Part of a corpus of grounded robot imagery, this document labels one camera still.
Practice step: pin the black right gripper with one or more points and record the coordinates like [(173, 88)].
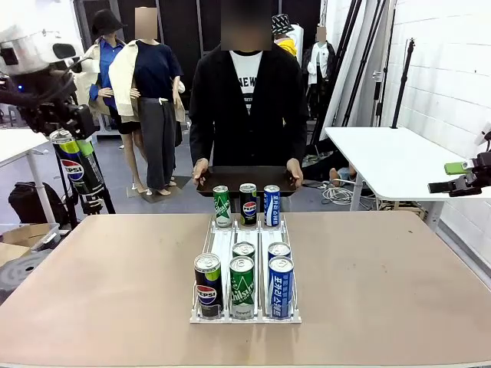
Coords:
[(479, 172)]

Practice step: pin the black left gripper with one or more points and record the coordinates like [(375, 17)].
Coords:
[(76, 119)]

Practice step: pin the black Pepsi can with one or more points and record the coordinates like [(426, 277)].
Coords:
[(207, 291), (73, 168), (248, 207)]

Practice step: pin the black serving tray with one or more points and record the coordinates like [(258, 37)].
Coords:
[(249, 176)]

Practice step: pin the person's left forearm black sleeve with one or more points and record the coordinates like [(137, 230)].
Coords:
[(298, 142)]

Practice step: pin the person's right forearm black sleeve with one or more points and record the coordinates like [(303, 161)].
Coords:
[(199, 142)]

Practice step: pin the person sitting on floor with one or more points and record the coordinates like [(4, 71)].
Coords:
[(326, 161)]

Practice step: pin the person in black cardigan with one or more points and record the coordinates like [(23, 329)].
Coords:
[(222, 115)]

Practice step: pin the person's right hand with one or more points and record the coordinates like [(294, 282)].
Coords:
[(201, 170)]

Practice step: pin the person's left hand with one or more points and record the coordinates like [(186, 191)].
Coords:
[(296, 172)]

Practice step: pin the black backpack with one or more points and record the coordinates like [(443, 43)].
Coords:
[(30, 203)]

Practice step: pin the mannequin black hat beige coat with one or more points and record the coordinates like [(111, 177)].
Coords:
[(103, 57)]

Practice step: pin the mannequin navy tee cream jacket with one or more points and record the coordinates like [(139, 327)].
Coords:
[(153, 76)]

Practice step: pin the brown cardboard box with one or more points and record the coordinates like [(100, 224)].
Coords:
[(27, 235)]

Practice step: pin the black thin light stand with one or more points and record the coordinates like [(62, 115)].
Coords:
[(403, 84)]

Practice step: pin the green Chilsung cider can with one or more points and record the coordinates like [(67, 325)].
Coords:
[(244, 250), (242, 291), (222, 209)]

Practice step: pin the black slanted tripod stand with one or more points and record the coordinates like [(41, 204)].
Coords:
[(368, 50)]

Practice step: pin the clear acrylic can rack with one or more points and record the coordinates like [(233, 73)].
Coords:
[(222, 245)]

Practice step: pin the figure in white jacket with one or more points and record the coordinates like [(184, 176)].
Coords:
[(320, 65)]

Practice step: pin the blue Pocari Sweat can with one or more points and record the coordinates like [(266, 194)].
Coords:
[(272, 207), (281, 291), (279, 250)]

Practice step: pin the mannequin yellow hoodie bucket hat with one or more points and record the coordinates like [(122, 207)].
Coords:
[(287, 44)]

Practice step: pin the black camera tripod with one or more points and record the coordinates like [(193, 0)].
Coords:
[(90, 205)]

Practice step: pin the black round base plate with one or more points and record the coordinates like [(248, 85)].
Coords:
[(19, 272)]

